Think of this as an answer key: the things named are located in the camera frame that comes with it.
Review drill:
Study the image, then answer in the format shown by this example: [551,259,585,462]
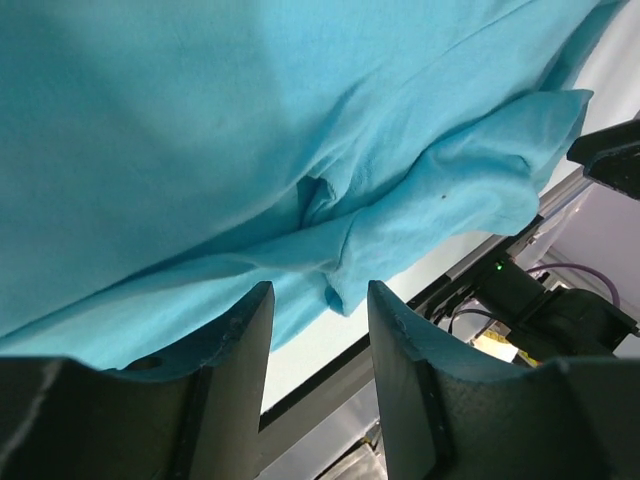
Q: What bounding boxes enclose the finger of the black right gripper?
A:
[566,115,640,200]

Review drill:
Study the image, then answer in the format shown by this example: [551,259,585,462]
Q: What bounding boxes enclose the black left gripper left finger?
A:
[1,282,275,479]

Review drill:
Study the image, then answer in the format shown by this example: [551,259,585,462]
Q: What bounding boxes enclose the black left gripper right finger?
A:
[367,281,639,479]

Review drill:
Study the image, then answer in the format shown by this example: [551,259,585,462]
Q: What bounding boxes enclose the light blue t-shirt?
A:
[1,1,620,369]

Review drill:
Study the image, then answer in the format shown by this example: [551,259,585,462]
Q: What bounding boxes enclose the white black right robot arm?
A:
[409,119,639,361]

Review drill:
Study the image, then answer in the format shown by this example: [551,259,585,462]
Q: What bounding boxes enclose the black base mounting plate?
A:
[255,335,379,479]

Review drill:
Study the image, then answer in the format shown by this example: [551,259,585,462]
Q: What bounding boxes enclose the right aluminium corner post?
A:
[518,167,591,237]

